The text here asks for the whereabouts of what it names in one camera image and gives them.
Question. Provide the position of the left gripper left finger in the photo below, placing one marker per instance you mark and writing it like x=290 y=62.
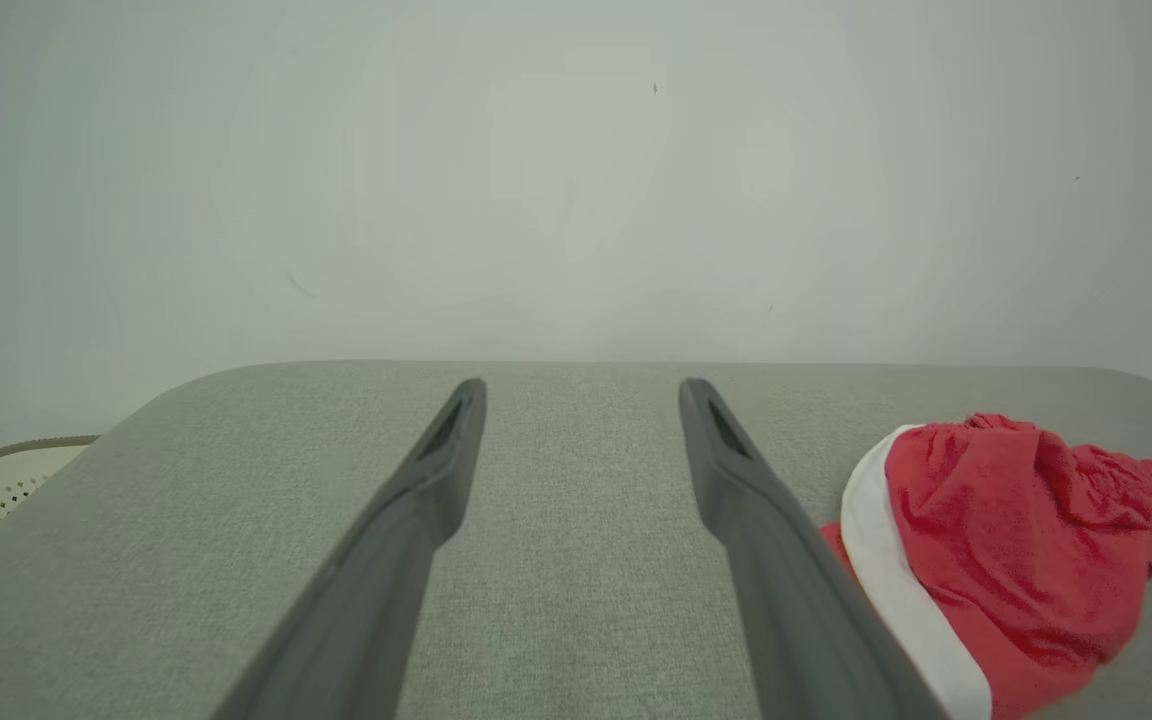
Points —
x=376 y=600

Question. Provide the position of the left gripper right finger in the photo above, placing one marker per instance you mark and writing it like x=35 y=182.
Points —
x=796 y=620

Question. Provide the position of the red shorts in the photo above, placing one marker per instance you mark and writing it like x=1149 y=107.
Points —
x=1016 y=560

